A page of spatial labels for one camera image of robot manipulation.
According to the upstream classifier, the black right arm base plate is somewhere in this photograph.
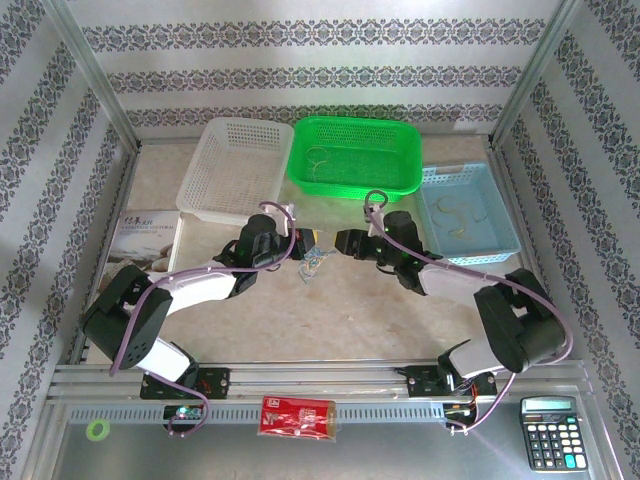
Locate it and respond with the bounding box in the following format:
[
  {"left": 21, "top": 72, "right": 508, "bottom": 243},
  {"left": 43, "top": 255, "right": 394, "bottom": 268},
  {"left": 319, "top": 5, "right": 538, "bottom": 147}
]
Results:
[{"left": 404, "top": 364, "right": 499, "bottom": 400}]

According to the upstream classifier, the small controller circuit board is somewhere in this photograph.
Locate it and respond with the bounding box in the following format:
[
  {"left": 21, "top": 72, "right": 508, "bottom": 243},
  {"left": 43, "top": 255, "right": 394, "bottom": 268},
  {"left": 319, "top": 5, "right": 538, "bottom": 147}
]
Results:
[
  {"left": 163, "top": 403, "right": 204, "bottom": 421},
  {"left": 442, "top": 402, "right": 479, "bottom": 426}
]

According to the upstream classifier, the blue perforated plastic basket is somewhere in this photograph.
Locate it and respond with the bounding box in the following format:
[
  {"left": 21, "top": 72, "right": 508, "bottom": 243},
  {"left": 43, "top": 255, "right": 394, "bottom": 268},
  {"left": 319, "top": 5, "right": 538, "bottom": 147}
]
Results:
[{"left": 418, "top": 161, "right": 521, "bottom": 265}]

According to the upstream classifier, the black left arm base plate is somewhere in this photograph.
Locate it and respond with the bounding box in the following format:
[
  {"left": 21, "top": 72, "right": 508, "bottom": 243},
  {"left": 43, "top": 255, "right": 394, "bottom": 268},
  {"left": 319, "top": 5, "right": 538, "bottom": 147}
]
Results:
[{"left": 139, "top": 367, "right": 232, "bottom": 401}]

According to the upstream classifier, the aluminium frame post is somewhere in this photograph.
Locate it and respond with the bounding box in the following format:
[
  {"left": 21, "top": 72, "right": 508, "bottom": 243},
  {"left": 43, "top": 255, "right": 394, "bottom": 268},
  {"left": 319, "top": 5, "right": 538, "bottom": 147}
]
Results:
[
  {"left": 489, "top": 0, "right": 591, "bottom": 149},
  {"left": 42, "top": 0, "right": 142, "bottom": 151}
]

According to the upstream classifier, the grey photo cover book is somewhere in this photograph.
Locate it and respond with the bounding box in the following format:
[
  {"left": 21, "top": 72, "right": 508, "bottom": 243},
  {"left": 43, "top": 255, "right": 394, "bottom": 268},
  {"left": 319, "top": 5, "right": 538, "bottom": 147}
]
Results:
[{"left": 102, "top": 209, "right": 184, "bottom": 281}]

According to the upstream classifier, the grey slotted cable duct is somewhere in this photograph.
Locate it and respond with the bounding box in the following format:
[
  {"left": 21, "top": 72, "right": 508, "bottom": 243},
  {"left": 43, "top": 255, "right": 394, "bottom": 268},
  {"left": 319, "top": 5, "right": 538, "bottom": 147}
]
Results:
[{"left": 67, "top": 402, "right": 451, "bottom": 425}]

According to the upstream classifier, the red foil packet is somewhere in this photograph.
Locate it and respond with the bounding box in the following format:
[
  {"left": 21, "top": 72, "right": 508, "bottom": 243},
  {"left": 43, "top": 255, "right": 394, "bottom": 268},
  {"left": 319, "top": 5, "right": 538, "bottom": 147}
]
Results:
[{"left": 257, "top": 394, "right": 339, "bottom": 442}]

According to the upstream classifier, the white perforated plastic basket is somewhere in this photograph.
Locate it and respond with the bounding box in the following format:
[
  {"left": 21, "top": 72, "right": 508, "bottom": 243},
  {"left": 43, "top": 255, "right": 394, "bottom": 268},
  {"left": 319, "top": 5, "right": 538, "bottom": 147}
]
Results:
[{"left": 175, "top": 117, "right": 295, "bottom": 229}]

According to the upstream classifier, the green perforated plastic basket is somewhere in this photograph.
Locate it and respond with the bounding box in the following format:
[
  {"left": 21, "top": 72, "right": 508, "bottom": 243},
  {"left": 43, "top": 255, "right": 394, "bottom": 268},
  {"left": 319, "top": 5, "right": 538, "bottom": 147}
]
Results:
[{"left": 286, "top": 115, "right": 424, "bottom": 204}]

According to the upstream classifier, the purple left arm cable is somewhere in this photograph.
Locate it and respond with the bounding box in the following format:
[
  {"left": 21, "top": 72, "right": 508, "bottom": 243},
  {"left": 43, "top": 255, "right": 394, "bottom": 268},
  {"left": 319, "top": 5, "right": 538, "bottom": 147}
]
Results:
[{"left": 108, "top": 200, "right": 297, "bottom": 439}]

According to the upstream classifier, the black desk calculator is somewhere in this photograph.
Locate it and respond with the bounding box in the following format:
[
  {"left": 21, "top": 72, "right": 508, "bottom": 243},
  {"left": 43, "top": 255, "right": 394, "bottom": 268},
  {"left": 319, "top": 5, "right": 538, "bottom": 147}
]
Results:
[{"left": 519, "top": 395, "right": 587, "bottom": 472}]

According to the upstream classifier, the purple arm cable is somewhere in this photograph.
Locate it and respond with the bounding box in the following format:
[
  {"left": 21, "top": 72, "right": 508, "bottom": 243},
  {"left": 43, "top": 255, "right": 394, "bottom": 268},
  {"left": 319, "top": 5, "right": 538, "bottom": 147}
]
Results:
[
  {"left": 363, "top": 189, "right": 575, "bottom": 435},
  {"left": 108, "top": 200, "right": 297, "bottom": 439}
]

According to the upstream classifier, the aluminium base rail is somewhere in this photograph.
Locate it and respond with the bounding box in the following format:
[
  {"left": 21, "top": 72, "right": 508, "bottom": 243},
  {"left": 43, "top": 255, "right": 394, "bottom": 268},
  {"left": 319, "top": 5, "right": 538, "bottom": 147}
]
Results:
[{"left": 47, "top": 360, "right": 587, "bottom": 404}]

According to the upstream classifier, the blue rubber band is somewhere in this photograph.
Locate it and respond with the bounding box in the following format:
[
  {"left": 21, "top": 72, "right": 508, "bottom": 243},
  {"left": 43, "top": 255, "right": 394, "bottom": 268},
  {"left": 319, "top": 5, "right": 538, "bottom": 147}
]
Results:
[{"left": 298, "top": 252, "right": 326, "bottom": 281}]

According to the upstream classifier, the aluminium side rail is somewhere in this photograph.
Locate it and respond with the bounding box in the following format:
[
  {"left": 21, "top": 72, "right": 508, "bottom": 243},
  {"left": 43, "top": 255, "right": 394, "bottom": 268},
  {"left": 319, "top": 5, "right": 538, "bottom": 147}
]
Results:
[
  {"left": 488, "top": 142, "right": 569, "bottom": 360},
  {"left": 67, "top": 142, "right": 144, "bottom": 364}
]

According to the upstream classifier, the green tape roll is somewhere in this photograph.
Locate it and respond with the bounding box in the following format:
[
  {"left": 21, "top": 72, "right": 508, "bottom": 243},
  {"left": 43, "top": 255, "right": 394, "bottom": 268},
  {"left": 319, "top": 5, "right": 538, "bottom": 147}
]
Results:
[{"left": 85, "top": 418, "right": 112, "bottom": 443}]

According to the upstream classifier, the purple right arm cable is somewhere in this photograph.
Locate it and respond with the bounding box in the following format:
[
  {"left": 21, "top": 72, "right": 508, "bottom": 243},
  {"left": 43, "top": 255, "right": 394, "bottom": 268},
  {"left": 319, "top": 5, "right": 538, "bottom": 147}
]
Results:
[{"left": 363, "top": 189, "right": 575, "bottom": 435}]

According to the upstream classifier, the olive rubber band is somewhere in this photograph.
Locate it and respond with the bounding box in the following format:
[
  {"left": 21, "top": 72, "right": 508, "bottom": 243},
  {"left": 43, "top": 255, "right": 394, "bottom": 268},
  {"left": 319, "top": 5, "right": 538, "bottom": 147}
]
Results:
[{"left": 433, "top": 196, "right": 489, "bottom": 224}]

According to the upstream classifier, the tan rubber band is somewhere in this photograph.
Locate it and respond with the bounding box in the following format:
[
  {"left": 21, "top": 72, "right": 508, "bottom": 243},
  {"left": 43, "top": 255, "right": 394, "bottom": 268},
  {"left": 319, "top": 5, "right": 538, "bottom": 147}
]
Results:
[{"left": 447, "top": 219, "right": 476, "bottom": 242}]

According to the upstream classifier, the yellow rubber band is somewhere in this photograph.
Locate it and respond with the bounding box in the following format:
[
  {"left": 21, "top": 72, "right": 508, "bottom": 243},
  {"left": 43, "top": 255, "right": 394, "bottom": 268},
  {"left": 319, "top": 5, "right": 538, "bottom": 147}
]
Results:
[{"left": 305, "top": 146, "right": 329, "bottom": 184}]

